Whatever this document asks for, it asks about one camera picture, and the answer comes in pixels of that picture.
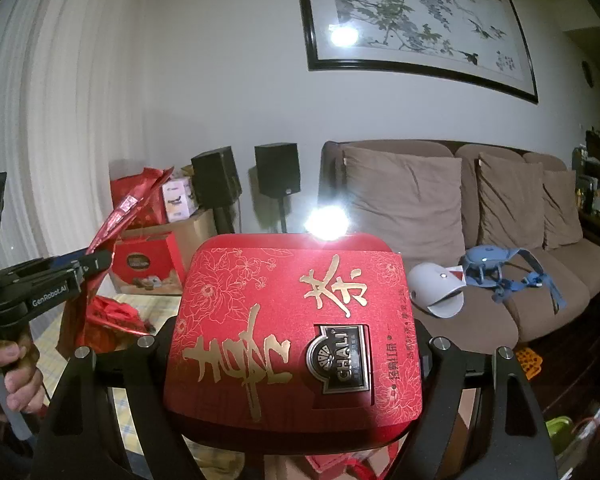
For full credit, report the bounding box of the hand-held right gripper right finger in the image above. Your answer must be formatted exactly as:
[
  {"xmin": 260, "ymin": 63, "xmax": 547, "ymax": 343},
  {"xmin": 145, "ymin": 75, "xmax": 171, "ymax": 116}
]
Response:
[{"xmin": 400, "ymin": 317, "xmax": 561, "ymax": 480}]

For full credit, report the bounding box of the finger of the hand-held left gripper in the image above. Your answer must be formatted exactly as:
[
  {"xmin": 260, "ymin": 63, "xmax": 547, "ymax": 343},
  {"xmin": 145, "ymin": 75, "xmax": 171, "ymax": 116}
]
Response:
[{"xmin": 77, "ymin": 250, "xmax": 113, "ymax": 281}]

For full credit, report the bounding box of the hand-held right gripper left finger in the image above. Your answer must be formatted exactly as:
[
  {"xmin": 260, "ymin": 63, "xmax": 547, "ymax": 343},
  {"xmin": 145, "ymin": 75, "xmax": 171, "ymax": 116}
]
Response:
[{"xmin": 30, "ymin": 317, "xmax": 201, "ymax": 480}]

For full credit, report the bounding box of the red plastic bag bundle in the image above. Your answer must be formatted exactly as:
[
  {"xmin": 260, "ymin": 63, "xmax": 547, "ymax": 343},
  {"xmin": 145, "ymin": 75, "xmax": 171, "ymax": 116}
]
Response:
[{"xmin": 87, "ymin": 295, "xmax": 153, "ymax": 336}]

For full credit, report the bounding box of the red foil packet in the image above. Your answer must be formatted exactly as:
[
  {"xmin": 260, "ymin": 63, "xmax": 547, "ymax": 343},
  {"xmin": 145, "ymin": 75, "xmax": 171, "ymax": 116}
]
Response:
[{"xmin": 57, "ymin": 166, "xmax": 176, "ymax": 358}]

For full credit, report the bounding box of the red tin gold print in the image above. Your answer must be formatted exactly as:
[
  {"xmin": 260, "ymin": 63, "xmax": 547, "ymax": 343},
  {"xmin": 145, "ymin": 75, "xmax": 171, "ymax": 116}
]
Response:
[{"xmin": 162, "ymin": 232, "xmax": 425, "ymax": 436}]

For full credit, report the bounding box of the red gift box white label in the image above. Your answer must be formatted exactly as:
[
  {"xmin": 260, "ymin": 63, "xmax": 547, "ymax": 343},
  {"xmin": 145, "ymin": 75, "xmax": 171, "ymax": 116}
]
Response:
[{"xmin": 305, "ymin": 447, "xmax": 386, "ymax": 480}]

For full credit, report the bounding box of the person's left hand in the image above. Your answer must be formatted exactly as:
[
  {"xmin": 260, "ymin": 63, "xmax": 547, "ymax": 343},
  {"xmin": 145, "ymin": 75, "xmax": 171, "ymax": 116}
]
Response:
[{"xmin": 0, "ymin": 342, "xmax": 41, "ymax": 423}]

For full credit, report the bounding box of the red gift carton round label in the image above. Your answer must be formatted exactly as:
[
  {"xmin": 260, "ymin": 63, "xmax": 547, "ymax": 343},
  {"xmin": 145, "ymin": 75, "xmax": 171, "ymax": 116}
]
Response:
[{"xmin": 111, "ymin": 232, "xmax": 188, "ymax": 296}]

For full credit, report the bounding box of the brown sofa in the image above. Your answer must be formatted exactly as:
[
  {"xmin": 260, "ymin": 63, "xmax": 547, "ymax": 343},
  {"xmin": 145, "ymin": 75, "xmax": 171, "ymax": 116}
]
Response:
[{"xmin": 320, "ymin": 140, "xmax": 600, "ymax": 343}]

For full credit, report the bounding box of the red gift carton gold print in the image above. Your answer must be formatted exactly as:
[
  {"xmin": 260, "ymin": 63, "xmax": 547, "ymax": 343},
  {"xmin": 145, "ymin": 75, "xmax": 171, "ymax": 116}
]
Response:
[{"xmin": 110, "ymin": 172, "xmax": 171, "ymax": 231}]

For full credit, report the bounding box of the white dome-shaped device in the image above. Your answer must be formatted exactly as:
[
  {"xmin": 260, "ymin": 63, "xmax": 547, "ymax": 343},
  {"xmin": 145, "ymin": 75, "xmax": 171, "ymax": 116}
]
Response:
[{"xmin": 409, "ymin": 261, "xmax": 465, "ymax": 320}]

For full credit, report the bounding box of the orange plastic basket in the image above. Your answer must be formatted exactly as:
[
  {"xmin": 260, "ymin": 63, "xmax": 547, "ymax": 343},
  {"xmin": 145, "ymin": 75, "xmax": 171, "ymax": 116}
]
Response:
[{"xmin": 515, "ymin": 345, "xmax": 546, "ymax": 383}]

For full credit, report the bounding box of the white printed box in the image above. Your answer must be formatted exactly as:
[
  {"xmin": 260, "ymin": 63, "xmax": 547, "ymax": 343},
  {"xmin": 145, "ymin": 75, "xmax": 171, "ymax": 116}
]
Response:
[{"xmin": 161, "ymin": 177, "xmax": 198, "ymax": 223}]

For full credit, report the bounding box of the brown cardboard carton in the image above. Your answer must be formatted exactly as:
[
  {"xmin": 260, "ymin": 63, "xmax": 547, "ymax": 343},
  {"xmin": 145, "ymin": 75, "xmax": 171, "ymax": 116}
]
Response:
[{"xmin": 122, "ymin": 207, "xmax": 218, "ymax": 261}]

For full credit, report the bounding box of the green plastic container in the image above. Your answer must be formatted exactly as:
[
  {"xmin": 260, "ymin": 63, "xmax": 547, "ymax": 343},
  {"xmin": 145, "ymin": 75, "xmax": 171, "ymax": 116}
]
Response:
[{"xmin": 545, "ymin": 415, "xmax": 576, "ymax": 456}]

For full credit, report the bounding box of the black speaker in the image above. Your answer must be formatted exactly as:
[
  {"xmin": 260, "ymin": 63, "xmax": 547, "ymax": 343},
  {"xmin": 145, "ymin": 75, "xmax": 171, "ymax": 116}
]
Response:
[
  {"xmin": 254, "ymin": 142, "xmax": 302, "ymax": 198},
  {"xmin": 191, "ymin": 146, "xmax": 243, "ymax": 208}
]

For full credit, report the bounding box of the white curtain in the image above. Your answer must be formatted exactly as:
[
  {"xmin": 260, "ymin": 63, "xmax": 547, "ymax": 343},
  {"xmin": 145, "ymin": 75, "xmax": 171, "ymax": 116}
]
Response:
[{"xmin": 0, "ymin": 0, "xmax": 156, "ymax": 281}]

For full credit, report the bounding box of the large brown sofa cushion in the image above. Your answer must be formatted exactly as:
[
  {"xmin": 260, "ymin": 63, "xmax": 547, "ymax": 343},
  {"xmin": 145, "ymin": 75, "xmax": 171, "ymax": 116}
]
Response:
[{"xmin": 341, "ymin": 145, "xmax": 463, "ymax": 261}]

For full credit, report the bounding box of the medium brown sofa cushion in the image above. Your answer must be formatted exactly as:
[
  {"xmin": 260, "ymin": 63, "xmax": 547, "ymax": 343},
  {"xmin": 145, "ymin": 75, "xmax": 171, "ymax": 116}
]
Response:
[{"xmin": 475, "ymin": 152, "xmax": 548, "ymax": 251}]

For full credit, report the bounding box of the bright lamp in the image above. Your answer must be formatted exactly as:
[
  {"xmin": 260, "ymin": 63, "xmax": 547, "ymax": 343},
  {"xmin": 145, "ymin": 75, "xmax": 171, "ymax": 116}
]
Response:
[{"xmin": 302, "ymin": 205, "xmax": 351, "ymax": 241}]

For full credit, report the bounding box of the small brown sofa cushion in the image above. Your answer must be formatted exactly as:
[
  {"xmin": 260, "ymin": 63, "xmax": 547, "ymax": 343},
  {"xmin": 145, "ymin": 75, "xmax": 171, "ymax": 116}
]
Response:
[{"xmin": 542, "ymin": 170, "xmax": 583, "ymax": 248}]

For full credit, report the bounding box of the dark cluttered shelf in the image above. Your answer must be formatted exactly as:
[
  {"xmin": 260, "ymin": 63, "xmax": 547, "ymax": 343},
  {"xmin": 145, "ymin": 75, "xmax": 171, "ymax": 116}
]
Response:
[{"xmin": 572, "ymin": 115, "xmax": 600, "ymax": 241}]

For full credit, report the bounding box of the framed ink painting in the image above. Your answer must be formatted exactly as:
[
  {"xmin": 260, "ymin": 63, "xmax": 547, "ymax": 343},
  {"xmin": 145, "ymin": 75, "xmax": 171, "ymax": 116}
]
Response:
[{"xmin": 293, "ymin": 0, "xmax": 540, "ymax": 106}]

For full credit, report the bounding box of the blue massager with straps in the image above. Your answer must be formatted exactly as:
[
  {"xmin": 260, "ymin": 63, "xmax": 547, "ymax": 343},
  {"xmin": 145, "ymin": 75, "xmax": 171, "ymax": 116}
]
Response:
[{"xmin": 460, "ymin": 246, "xmax": 568, "ymax": 313}]

